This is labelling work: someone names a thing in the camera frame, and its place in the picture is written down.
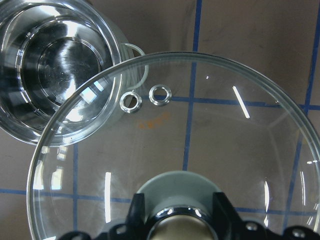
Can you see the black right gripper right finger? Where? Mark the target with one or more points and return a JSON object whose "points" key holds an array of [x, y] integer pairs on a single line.
{"points": [[228, 225]]}

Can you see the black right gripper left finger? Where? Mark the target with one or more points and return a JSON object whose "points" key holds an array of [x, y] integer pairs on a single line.
{"points": [[135, 226]]}

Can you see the glass pot lid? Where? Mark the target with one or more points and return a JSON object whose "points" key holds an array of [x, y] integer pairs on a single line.
{"points": [[177, 127]]}

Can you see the pale green cooking pot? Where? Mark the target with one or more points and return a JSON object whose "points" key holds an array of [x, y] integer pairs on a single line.
{"points": [[48, 49]]}

